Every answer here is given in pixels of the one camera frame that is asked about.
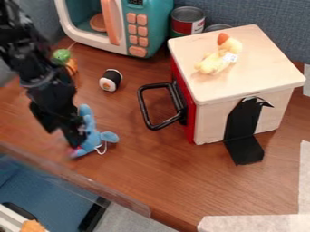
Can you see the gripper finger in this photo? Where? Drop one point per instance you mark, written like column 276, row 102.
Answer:
column 75, row 136

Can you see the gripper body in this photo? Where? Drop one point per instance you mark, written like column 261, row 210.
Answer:
column 52, row 102

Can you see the blue stuffed elephant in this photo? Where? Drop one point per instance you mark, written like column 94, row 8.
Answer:
column 93, row 135

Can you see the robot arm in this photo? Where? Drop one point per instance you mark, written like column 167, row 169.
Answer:
column 24, row 51

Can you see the orange toy carrot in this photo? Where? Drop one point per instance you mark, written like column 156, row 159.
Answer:
column 64, row 58

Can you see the toy sushi roll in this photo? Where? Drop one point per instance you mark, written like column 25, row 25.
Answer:
column 109, row 80

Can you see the brown toy bun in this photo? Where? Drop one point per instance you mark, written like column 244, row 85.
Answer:
column 98, row 23

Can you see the drawer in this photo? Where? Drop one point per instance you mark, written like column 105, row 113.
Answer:
column 177, row 102

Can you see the toy microwave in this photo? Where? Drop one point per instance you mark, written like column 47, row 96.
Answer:
column 149, row 24

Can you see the red can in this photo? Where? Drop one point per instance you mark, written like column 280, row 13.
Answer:
column 186, row 24

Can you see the yellow plush duck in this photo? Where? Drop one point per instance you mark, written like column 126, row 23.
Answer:
column 220, row 57

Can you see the cabinet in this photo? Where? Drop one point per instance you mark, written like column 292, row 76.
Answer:
column 242, row 78

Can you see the silver can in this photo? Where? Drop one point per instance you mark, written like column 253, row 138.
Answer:
column 217, row 27

